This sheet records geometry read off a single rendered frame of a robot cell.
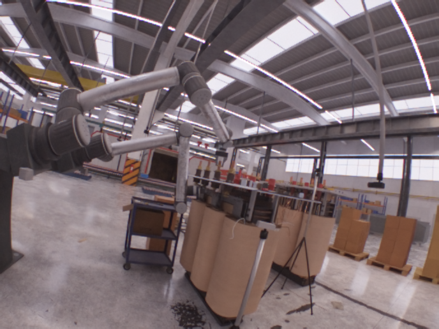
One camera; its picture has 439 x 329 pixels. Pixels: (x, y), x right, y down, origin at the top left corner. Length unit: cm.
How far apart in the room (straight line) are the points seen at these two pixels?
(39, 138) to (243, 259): 163
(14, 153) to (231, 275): 174
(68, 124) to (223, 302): 173
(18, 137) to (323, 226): 342
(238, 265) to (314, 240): 170
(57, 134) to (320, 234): 318
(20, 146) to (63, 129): 31
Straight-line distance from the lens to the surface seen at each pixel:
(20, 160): 135
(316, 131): 1176
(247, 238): 160
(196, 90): 125
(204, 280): 218
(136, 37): 1494
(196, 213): 239
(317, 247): 321
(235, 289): 177
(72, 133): 123
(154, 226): 259
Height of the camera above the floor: 136
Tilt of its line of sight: 5 degrees up
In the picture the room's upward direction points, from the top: 12 degrees clockwise
